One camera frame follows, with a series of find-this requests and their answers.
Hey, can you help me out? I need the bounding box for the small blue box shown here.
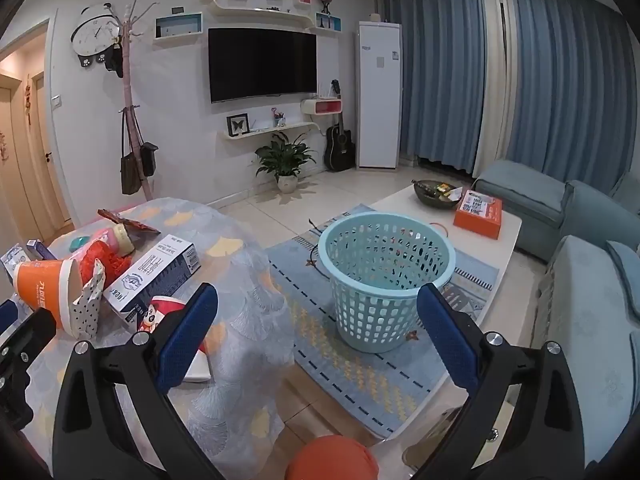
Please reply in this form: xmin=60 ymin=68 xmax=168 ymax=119
xmin=26 ymin=238 xmax=58 ymax=261

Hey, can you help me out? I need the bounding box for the white red oval shelf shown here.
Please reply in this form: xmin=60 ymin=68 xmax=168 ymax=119
xmin=301 ymin=99 xmax=343 ymax=117

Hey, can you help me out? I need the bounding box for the white interior door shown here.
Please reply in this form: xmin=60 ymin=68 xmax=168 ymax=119
xmin=25 ymin=72 xmax=73 ymax=226

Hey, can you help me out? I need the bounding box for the red snack wrapper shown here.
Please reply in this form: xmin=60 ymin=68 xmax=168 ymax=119
xmin=97 ymin=209 xmax=161 ymax=235

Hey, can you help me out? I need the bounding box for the black guitar bag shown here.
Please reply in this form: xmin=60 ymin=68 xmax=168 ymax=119
xmin=324 ymin=112 xmax=357 ymax=172

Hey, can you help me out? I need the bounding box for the white refrigerator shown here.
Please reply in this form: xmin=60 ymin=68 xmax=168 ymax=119
xmin=356 ymin=21 xmax=403 ymax=170

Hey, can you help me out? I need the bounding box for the red white paper cup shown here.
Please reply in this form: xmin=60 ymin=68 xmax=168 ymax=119
xmin=136 ymin=296 xmax=212 ymax=383

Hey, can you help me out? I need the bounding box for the white coffee table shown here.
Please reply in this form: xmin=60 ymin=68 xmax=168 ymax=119
xmin=265 ymin=180 xmax=523 ymax=466

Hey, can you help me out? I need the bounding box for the curved white wall shelf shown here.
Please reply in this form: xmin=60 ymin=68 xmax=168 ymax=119
xmin=210 ymin=0 xmax=317 ymax=29

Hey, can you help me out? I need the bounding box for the dark snack bowl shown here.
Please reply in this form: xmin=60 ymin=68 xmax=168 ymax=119
xmin=412 ymin=179 xmax=463 ymax=209

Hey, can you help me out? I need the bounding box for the blue lined box shelf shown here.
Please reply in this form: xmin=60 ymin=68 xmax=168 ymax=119
xmin=154 ymin=12 xmax=203 ymax=41

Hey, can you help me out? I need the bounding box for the cream curtain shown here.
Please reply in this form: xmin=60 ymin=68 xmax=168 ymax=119
xmin=479 ymin=0 xmax=522 ymax=181

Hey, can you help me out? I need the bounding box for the grey blue sofa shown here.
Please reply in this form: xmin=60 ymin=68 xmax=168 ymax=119
xmin=472 ymin=160 xmax=640 ymax=466

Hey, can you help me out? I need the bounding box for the orange paper cup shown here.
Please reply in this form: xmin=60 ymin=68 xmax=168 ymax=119
xmin=12 ymin=259 xmax=83 ymax=337

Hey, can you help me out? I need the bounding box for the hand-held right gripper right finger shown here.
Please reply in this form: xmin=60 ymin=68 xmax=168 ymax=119
xmin=415 ymin=283 xmax=586 ymax=480

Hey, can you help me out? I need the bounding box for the white blue carton box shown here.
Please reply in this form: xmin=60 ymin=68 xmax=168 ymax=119
xmin=102 ymin=234 xmax=202 ymax=317

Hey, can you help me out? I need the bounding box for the long white wall shelf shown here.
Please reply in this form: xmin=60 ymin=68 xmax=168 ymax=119
xmin=217 ymin=121 xmax=318 ymax=141

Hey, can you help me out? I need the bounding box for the polka dot paper bag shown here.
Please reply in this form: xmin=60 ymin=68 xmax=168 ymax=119
xmin=69 ymin=257 xmax=107 ymax=337

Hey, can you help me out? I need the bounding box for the black hanging bag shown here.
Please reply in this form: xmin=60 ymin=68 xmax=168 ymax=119
xmin=140 ymin=141 xmax=160 ymax=178

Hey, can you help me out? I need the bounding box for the light blue plastic basket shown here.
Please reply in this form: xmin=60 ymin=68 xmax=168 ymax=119
xmin=318 ymin=211 xmax=457 ymax=354

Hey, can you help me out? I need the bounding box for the potted green plant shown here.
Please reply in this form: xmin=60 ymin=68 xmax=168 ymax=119
xmin=254 ymin=132 xmax=317 ymax=194

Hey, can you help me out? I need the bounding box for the black hanging pouch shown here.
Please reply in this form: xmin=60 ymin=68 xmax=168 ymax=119
xmin=105 ymin=40 xmax=125 ymax=78

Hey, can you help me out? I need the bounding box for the blue curtain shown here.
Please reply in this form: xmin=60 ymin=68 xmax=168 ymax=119
xmin=505 ymin=0 xmax=637 ymax=196
xmin=372 ymin=0 xmax=496 ymax=171

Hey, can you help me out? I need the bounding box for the black wall television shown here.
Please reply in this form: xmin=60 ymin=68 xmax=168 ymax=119
xmin=207 ymin=27 xmax=318 ymax=104

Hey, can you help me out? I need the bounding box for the pink plastic bottle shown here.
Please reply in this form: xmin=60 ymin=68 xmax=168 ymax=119
xmin=92 ymin=222 xmax=136 ymax=256

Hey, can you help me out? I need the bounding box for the pink coat rack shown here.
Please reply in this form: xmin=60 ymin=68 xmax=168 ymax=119
xmin=117 ymin=0 xmax=161 ymax=201

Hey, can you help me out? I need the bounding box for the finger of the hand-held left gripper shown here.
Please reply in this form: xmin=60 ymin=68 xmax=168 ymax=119
xmin=0 ymin=306 xmax=57 ymax=431
xmin=0 ymin=299 xmax=19 ymax=335

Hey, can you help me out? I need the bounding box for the orange flat box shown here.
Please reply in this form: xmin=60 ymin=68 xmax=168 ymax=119
xmin=453 ymin=190 xmax=503 ymax=240

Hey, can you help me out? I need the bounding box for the orange ball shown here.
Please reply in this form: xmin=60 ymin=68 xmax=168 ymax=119
xmin=284 ymin=435 xmax=378 ymax=480

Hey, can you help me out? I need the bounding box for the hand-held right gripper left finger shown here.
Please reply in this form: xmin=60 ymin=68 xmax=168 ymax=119
xmin=52 ymin=282 xmax=236 ymax=480

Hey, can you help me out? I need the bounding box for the blue patterned mat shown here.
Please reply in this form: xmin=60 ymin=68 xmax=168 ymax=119
xmin=265 ymin=202 xmax=501 ymax=441

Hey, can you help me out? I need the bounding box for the brown hanging bag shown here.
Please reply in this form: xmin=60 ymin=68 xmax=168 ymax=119
xmin=121 ymin=110 xmax=143 ymax=196

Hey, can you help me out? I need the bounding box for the panda wall clock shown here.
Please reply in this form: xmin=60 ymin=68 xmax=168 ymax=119
xmin=71 ymin=4 xmax=125 ymax=68

